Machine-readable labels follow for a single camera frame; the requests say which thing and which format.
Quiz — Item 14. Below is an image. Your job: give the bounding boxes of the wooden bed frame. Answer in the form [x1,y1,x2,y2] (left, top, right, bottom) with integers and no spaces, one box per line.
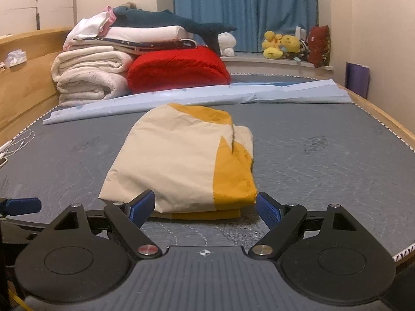
[1,28,414,261]

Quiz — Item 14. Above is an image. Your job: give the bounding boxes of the blue curtain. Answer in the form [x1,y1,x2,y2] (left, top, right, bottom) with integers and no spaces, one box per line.
[174,0,318,52]

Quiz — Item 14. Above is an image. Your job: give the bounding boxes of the blue shark plush toy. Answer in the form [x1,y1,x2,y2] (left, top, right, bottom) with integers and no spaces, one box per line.
[113,6,237,55]

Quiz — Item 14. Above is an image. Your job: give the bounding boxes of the white plush toy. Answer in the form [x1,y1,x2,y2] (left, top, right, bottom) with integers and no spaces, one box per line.
[218,32,236,57]

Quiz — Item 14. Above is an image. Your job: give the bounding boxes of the yellow plush toys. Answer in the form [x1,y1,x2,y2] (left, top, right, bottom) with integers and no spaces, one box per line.
[262,31,308,62]

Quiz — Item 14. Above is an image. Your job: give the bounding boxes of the purple paper bag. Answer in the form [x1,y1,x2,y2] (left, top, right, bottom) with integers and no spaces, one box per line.
[345,62,371,99]

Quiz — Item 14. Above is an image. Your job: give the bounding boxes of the light blue folded sheet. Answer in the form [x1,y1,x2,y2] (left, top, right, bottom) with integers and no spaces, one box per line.
[43,79,352,125]

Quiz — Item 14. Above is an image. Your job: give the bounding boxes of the white charging cable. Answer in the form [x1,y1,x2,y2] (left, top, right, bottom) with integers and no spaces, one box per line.
[0,129,37,159]

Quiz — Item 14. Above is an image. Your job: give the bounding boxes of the red folded blanket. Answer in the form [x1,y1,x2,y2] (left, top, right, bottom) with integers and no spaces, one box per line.
[127,46,231,93]

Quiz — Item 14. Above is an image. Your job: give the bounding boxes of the dark red plush toy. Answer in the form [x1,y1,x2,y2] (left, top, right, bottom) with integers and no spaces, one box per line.
[307,25,331,68]

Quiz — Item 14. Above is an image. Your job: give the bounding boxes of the cream and yellow jacket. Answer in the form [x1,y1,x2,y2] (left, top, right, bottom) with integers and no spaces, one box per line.
[99,103,258,220]

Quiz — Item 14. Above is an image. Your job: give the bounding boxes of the white folded clothes stack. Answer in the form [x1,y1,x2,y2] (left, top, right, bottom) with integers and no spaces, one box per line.
[63,8,197,55]

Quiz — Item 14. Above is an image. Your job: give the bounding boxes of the white tissue pack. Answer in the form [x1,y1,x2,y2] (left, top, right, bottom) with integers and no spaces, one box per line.
[4,49,27,68]

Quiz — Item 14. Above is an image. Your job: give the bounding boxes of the cream folded quilt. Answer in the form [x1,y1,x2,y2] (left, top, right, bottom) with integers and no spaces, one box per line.
[51,46,134,108]

